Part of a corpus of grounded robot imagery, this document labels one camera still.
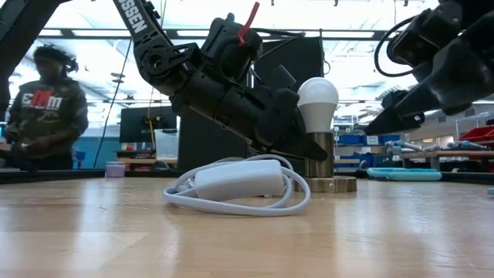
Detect red zip tie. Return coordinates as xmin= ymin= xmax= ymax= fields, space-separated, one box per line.
xmin=236 ymin=1 xmax=261 ymax=47

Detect black overhead crossbeam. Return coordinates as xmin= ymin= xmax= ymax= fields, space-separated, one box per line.
xmin=36 ymin=27 xmax=391 ymax=42

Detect brass lamp socket base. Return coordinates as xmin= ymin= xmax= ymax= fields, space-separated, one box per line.
xmin=295 ymin=131 xmax=358 ymax=194

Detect yellow hanging cable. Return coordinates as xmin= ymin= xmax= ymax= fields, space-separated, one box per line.
xmin=147 ymin=86 xmax=158 ymax=150

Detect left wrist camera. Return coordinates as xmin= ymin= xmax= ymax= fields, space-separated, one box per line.
xmin=199 ymin=12 xmax=264 ymax=84

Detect white cord with inline switch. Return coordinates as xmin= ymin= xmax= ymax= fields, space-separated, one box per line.
xmin=161 ymin=154 xmax=312 ymax=217

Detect white lightbulb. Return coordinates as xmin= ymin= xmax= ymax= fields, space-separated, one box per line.
xmin=296 ymin=76 xmax=340 ymax=134

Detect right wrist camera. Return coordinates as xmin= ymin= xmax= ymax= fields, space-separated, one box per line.
xmin=387 ymin=7 xmax=464 ymax=69

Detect teal calculator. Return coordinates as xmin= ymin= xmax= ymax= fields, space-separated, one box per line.
xmin=366 ymin=167 xmax=443 ymax=182

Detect low cluttered shelf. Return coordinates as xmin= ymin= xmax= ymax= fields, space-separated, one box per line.
xmin=115 ymin=149 xmax=160 ymax=165

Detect black left camera cable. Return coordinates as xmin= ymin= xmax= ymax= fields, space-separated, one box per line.
xmin=252 ymin=26 xmax=308 ymax=55

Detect blue storage bins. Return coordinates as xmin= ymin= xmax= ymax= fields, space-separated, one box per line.
xmin=335 ymin=133 xmax=401 ymax=147

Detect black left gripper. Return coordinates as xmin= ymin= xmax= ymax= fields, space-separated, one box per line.
xmin=170 ymin=64 xmax=329 ymax=161

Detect black hanging cable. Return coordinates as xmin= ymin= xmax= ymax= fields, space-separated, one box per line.
xmin=93 ymin=38 xmax=132 ymax=169

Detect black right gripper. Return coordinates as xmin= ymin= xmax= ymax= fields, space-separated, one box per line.
xmin=394 ymin=0 xmax=494 ymax=117

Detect translucent plastic bin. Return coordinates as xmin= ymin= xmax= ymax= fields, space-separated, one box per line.
xmin=154 ymin=129 xmax=181 ymax=160

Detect red storage bin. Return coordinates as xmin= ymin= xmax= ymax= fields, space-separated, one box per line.
xmin=458 ymin=125 xmax=494 ymax=148

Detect black aluminium table frame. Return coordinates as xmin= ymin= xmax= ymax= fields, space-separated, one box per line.
xmin=0 ymin=169 xmax=494 ymax=185

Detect black right camera cable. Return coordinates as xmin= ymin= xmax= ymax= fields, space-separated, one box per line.
xmin=374 ymin=15 xmax=416 ymax=78

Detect wooden workbench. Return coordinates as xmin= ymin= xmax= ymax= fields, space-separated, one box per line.
xmin=401 ymin=149 xmax=494 ymax=160

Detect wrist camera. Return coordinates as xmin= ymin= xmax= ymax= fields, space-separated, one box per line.
xmin=387 ymin=7 xmax=464 ymax=69
xmin=199 ymin=12 xmax=264 ymax=84

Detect black camera cable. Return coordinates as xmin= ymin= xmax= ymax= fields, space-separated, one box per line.
xmin=252 ymin=26 xmax=308 ymax=55
xmin=374 ymin=15 xmax=416 ymax=78

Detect person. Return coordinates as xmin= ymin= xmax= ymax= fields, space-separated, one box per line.
xmin=3 ymin=43 xmax=90 ymax=171

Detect black monitor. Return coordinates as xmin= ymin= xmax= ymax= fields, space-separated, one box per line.
xmin=119 ymin=105 xmax=178 ymax=144

